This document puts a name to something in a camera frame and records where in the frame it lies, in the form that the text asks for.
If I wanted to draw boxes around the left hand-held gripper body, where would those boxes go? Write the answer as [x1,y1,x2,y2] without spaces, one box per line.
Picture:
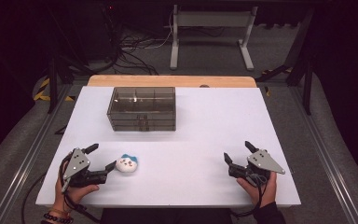
[60,147,109,193]

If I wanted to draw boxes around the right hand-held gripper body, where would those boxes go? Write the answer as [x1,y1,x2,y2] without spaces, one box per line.
[227,148,286,189]

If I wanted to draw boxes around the white plush toy blue ears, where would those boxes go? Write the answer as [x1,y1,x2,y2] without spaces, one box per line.
[115,153,139,175]

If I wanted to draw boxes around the smoky transparent drawer box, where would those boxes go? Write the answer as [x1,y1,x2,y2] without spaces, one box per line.
[106,86,177,133]

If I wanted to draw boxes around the person's right hand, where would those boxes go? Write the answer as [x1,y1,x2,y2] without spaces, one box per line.
[236,172,278,208]

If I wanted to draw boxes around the person's left hand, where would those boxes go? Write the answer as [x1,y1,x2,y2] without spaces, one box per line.
[54,175,101,213]

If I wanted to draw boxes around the white board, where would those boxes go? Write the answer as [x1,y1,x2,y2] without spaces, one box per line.
[35,86,302,209]

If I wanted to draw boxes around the yellow black hazard tape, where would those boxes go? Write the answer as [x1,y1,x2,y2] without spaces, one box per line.
[33,77,76,103]
[260,66,294,97]

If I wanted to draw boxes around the black metal stand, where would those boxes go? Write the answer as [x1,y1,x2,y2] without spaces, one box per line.
[255,6,315,117]
[45,6,90,115]

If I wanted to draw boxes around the person's lap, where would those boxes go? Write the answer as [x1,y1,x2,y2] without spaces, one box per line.
[100,207,235,224]

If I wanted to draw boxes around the dark cabinet with red light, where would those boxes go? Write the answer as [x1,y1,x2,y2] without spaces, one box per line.
[71,0,120,62]

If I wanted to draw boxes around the white metal stand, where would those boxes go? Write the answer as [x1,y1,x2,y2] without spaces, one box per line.
[169,4,259,71]

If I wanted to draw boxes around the right hand-held gripper cable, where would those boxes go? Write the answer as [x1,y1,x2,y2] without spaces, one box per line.
[229,174,269,218]

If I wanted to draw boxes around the hand-held gripper cable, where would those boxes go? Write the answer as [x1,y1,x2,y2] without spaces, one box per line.
[229,174,269,218]
[59,157,102,224]

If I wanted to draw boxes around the black bracket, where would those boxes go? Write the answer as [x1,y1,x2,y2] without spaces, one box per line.
[54,124,68,136]

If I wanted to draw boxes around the left hand-held gripper cable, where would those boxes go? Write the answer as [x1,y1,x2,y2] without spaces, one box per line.
[59,157,102,224]

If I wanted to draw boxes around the aluminium rail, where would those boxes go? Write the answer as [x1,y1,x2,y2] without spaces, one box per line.
[0,83,74,224]
[287,83,358,224]

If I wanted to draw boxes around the brown beaded bracelet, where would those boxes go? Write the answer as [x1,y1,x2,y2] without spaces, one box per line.
[47,207,73,218]

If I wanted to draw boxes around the black floor cable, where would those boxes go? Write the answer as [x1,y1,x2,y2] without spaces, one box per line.
[20,172,48,224]

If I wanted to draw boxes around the black beaded bracelet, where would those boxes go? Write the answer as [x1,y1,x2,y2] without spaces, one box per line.
[41,212,75,224]

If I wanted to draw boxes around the bundle of black floor cables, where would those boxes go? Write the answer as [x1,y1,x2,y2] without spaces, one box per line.
[103,4,160,77]

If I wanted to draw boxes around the white floor cable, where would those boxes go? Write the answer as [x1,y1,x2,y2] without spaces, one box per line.
[120,10,174,50]

